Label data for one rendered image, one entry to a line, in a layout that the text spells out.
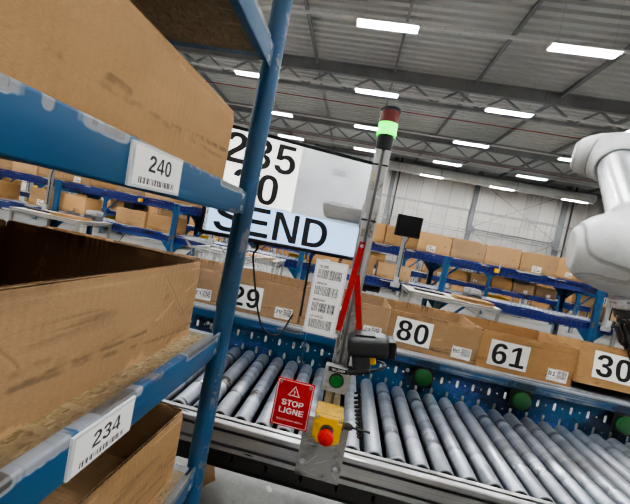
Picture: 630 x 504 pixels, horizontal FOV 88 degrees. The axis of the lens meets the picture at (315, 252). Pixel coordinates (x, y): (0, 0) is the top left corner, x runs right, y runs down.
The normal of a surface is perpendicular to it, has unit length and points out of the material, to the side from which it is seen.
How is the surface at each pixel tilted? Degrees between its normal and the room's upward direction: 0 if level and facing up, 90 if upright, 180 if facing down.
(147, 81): 91
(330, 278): 90
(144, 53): 91
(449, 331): 91
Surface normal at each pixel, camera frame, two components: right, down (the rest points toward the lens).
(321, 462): -0.11, 0.03
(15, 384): 0.97, 0.22
